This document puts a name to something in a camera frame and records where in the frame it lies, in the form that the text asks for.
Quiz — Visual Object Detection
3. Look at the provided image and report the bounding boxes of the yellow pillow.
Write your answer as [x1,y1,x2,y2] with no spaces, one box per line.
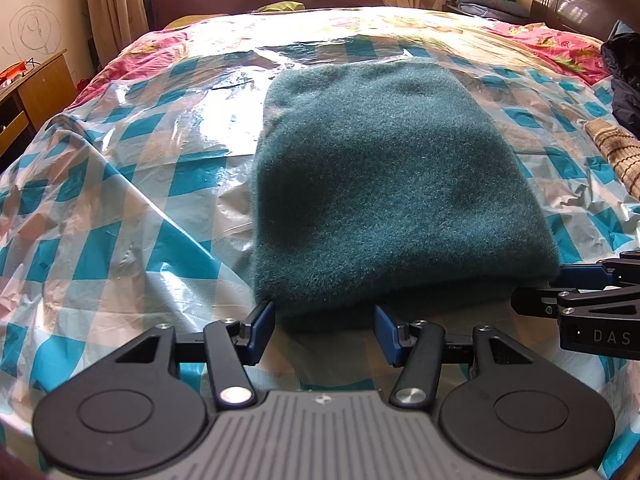
[165,14,211,29]

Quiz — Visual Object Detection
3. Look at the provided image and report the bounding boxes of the orange item on desk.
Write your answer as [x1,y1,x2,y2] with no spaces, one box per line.
[0,60,31,82]

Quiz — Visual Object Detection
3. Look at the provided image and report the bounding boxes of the dark clothes pile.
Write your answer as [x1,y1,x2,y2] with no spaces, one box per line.
[600,22,640,138]

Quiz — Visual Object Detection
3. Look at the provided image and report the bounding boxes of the folded grey clothes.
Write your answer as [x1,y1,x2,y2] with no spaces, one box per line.
[455,0,531,23]

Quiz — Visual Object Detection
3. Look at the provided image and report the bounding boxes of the pink floral bed quilt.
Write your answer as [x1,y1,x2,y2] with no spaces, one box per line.
[67,5,613,111]

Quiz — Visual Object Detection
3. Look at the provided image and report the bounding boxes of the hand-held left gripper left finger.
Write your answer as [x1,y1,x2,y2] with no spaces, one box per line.
[115,301,276,409]

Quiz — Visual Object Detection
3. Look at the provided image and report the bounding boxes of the teal fuzzy sweater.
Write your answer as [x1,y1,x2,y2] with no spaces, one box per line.
[250,57,561,331]

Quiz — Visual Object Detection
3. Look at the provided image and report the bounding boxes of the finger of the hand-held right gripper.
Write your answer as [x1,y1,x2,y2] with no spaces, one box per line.
[511,286,640,318]
[555,249,640,291]

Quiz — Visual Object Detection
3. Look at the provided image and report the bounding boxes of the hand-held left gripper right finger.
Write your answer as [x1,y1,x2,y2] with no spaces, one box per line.
[372,305,533,409]

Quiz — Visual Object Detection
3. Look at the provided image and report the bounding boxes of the beige brown-striped sweater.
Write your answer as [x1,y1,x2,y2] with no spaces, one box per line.
[586,120,640,201]

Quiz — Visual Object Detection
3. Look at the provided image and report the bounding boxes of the wooden desk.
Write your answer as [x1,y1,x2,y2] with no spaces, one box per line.
[0,49,81,161]

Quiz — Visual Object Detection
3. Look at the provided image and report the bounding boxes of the blue checkered plastic sheet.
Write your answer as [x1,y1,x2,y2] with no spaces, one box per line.
[0,35,640,466]

